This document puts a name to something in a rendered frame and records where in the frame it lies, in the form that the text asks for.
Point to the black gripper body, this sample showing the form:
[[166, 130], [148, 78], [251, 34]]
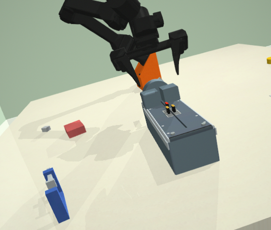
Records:
[[148, 45]]

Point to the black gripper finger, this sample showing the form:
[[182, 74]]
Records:
[[126, 66], [177, 49]]

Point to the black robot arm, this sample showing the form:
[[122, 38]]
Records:
[[117, 14]]

